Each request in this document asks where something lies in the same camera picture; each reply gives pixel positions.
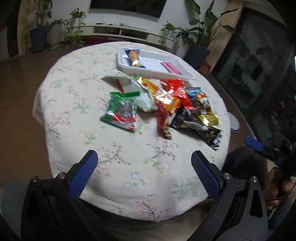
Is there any pink snack packet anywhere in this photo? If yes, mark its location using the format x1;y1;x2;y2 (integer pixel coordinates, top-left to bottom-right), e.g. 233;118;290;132
161;62;182;75

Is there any wall mounted black television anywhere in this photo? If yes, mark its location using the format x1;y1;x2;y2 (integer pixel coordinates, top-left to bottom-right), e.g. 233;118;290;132
90;0;166;18

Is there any bushy plant in white pot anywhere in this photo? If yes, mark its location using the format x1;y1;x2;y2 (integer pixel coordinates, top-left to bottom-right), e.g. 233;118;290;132
159;22;195;55

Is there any green nut snack packet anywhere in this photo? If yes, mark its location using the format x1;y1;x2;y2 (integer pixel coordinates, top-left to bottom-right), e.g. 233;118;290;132
100;91;140;131

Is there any blue panda snack bag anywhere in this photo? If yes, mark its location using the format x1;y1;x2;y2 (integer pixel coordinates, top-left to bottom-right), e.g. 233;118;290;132
185;86;214;114

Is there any black snack packet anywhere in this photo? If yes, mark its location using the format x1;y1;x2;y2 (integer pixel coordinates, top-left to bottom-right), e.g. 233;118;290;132
170;105;223;151

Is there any plant in white ribbed pot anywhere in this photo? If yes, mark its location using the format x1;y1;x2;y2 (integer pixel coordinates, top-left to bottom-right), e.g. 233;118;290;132
48;19;63;46

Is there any dark red nut packet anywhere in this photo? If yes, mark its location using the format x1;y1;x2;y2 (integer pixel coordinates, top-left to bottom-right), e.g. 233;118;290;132
157;101;172;139

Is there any trailing green ivy plant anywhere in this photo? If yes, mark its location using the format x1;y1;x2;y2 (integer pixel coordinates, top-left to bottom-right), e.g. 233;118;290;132
50;8;86;51

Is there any black chair behind glass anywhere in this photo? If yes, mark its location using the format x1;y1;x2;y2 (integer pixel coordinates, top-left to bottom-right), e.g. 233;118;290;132
229;63;262;104

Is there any person right hand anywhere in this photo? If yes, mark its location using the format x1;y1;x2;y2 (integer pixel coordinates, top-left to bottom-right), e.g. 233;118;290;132
263;167;294;211

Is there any blue cake snack packet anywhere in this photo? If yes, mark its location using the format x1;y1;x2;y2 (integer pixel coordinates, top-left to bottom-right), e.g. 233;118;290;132
125;49;145;68

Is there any white plastic tray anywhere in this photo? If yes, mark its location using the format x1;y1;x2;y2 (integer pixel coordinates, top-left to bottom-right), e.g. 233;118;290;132
117;47;194;81

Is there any red gift box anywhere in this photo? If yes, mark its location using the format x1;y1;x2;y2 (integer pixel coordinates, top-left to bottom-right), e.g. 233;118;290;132
199;63;211;77

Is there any floral white tablecloth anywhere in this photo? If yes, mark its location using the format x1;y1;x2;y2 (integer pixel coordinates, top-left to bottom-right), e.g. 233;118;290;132
33;42;230;222

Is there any orange candy bar packet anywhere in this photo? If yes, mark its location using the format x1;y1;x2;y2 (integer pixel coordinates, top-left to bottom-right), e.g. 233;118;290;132
134;75;181;114

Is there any white tv console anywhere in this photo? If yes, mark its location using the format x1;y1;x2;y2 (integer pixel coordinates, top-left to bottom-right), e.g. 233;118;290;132
81;24;174;51

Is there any large leaf plant dark pot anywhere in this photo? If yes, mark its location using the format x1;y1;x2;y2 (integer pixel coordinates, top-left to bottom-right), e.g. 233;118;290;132
184;0;238;69

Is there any tall plant in dark pot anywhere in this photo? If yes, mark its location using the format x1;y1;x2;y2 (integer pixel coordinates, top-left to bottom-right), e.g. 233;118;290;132
30;0;53;53

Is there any large red snack bag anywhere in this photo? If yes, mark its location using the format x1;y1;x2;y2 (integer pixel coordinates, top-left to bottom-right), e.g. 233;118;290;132
161;79;194;110

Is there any white snack bag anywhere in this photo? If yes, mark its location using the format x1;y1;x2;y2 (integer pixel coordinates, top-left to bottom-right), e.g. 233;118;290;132
101;73;159;113

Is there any gold snack packet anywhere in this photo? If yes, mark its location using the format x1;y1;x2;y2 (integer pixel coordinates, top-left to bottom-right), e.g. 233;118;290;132
197;114;222;126

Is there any beige curtain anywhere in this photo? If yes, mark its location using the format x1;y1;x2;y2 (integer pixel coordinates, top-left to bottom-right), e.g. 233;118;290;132
205;1;244;73

